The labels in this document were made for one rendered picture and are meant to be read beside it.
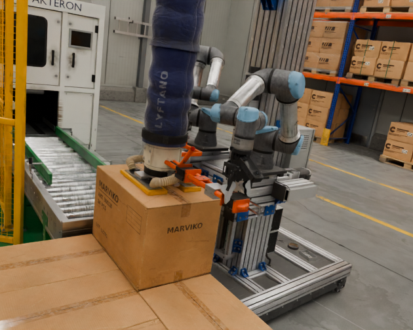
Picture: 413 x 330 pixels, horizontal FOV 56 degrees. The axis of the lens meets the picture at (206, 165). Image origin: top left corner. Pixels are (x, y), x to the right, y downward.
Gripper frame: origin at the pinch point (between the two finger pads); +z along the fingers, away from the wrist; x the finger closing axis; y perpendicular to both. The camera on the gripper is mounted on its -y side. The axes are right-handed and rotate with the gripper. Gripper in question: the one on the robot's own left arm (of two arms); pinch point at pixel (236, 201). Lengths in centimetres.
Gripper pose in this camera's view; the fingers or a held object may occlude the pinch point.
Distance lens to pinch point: 148.6
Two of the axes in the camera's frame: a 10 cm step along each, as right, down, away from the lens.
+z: -1.4, 9.6, 2.6
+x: -8.2, 0.4, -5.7
